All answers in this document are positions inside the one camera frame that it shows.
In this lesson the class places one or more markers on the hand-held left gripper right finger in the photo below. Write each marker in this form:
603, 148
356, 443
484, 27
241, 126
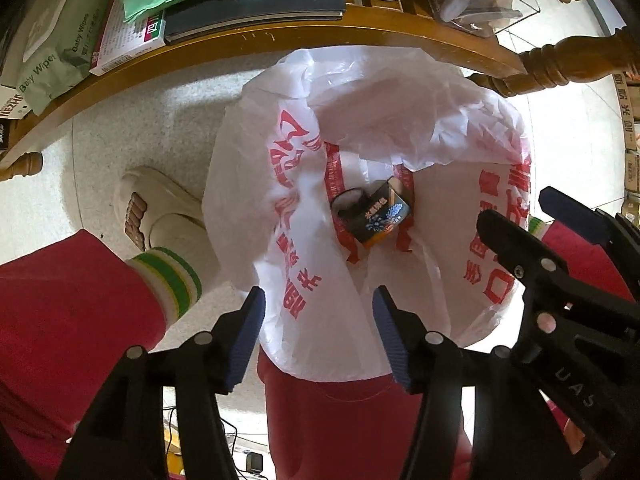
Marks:
395, 345

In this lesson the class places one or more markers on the white box red label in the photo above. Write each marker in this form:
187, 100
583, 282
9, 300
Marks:
125, 45

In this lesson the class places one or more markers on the green wet wipes pack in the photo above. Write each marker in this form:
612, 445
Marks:
55, 50

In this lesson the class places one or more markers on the dark hardcover book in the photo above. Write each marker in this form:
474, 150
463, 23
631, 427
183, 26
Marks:
260, 10

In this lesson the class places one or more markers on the red trash bin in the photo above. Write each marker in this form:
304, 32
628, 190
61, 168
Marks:
350, 435

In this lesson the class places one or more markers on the wooden table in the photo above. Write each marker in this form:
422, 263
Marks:
375, 25

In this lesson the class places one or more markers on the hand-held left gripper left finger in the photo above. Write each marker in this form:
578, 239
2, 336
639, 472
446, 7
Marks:
245, 340

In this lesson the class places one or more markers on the white sock green stripes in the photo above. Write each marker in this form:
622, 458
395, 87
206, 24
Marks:
170, 280
537, 226

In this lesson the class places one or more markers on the cream slipper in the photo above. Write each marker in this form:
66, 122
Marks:
160, 195

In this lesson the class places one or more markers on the person's left leg red pants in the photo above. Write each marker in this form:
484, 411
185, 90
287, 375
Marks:
60, 335

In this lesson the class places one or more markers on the white plastic bag red print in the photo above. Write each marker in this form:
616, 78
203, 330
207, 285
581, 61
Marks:
250, 185

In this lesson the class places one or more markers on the stack of cardboard boxes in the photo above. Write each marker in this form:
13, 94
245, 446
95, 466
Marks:
632, 160

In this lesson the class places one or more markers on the small black white box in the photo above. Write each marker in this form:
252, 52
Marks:
12, 115

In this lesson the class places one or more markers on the small dark cardboard box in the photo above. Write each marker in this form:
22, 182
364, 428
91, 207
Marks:
380, 215

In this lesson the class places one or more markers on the small black camera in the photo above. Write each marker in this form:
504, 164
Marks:
253, 462

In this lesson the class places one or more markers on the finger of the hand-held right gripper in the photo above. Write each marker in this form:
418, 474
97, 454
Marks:
570, 210
505, 240

